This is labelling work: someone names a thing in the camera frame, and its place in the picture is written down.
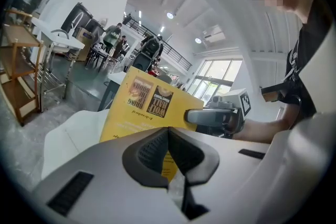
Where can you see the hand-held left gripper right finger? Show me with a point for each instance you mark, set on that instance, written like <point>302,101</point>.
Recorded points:
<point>225,162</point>

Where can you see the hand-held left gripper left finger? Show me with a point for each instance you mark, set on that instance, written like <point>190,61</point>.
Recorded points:
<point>105,178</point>

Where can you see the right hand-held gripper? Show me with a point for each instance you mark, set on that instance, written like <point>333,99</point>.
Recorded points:
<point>236,101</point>

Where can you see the tan cardboard envelope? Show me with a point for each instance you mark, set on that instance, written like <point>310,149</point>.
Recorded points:
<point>147,102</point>

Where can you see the person's right forearm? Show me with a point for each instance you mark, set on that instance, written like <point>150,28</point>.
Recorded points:
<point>262,131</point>

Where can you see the person's right hand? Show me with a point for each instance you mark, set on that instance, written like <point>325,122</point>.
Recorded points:
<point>233,124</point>

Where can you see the large glass window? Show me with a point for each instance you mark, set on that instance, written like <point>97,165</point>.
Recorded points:
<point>218,78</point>

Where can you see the black balcony railing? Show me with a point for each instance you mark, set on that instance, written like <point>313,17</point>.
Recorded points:
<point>181,60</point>

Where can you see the black chest-mounted screen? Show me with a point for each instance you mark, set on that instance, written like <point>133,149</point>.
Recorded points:
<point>271,93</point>

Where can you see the round ceiling lamp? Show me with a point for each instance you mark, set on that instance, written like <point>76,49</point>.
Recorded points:
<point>198,40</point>
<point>170,15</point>

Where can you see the white ceiling air conditioner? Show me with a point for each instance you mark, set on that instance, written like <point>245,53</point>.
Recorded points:
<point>214,34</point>

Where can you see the person's black t-shirt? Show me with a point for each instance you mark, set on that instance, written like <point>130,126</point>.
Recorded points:
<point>315,47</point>

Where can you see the brown cardboard box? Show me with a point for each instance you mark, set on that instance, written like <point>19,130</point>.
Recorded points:
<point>85,39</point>

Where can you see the small white table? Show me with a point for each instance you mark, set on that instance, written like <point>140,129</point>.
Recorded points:
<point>60,39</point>

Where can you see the wooden shelf rack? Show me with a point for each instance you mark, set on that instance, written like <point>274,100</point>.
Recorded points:
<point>18,60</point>

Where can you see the black cabinet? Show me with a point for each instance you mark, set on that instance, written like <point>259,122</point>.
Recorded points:
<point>68,18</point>

